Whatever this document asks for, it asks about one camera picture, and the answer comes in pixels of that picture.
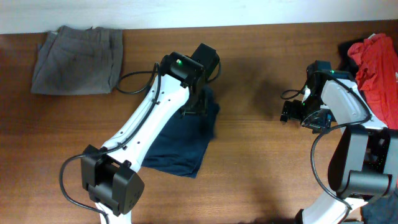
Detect navy blue shorts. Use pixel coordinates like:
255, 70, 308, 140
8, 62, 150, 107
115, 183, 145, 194
142, 86, 220, 179

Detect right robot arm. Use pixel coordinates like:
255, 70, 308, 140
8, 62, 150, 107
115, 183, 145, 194
280, 60, 397, 224

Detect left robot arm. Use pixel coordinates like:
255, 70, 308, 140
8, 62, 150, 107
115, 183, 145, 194
81, 44, 220, 223

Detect black garment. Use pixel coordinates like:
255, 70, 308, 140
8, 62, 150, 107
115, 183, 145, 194
338, 39, 364, 77

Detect red garment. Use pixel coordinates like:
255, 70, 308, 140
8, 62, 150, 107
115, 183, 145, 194
348, 34, 397, 129

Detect dark grey garment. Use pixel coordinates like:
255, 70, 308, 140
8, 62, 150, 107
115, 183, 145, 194
361, 190, 397, 224

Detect folded grey shorts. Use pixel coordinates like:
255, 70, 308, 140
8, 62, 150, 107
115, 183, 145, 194
30, 26, 123, 95

